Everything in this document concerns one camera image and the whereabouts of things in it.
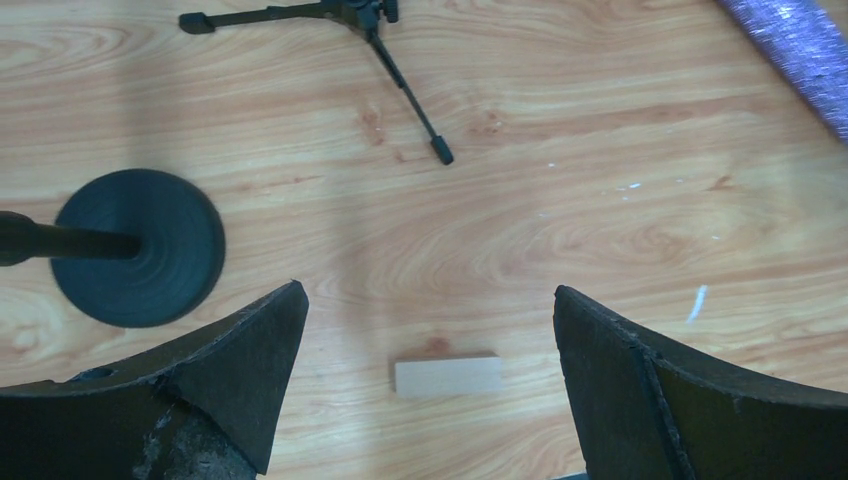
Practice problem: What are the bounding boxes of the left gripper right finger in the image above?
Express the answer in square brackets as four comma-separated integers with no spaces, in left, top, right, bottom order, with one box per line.
[553,286,847,479]

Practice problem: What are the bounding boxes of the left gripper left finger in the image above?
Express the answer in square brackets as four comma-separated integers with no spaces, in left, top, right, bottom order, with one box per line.
[1,281,309,479]

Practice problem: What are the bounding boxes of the black round-base mic stand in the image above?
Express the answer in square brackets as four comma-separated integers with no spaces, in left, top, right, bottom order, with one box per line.
[1,168,226,328]

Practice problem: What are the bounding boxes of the black tripod clip mic stand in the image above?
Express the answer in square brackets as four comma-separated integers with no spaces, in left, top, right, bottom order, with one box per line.
[178,0,454,166]

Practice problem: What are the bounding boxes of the small wooden block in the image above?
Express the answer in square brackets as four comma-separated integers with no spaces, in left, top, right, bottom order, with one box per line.
[394,356,503,399]

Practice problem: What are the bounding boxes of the purple glitter microphone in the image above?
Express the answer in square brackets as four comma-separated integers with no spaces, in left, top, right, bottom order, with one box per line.
[719,0,847,144]

